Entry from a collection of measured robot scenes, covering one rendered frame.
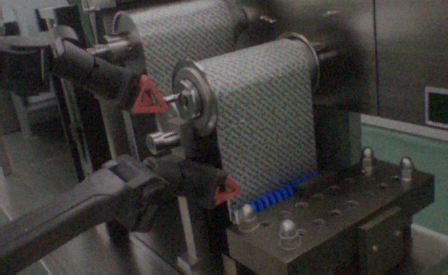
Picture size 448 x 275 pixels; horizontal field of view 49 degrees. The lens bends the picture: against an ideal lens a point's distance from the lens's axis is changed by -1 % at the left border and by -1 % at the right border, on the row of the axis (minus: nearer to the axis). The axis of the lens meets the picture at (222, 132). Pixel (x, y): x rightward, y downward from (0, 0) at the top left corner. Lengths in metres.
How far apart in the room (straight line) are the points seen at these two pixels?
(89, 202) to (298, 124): 0.48
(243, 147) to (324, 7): 0.35
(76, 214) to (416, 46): 0.64
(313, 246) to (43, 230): 0.42
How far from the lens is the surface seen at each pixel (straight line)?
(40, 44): 0.80
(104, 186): 0.72
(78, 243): 1.25
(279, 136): 0.98
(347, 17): 1.04
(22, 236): 0.66
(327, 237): 0.85
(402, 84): 0.99
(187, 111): 0.91
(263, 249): 0.83
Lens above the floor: 1.48
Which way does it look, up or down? 19 degrees down
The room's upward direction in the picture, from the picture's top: 8 degrees counter-clockwise
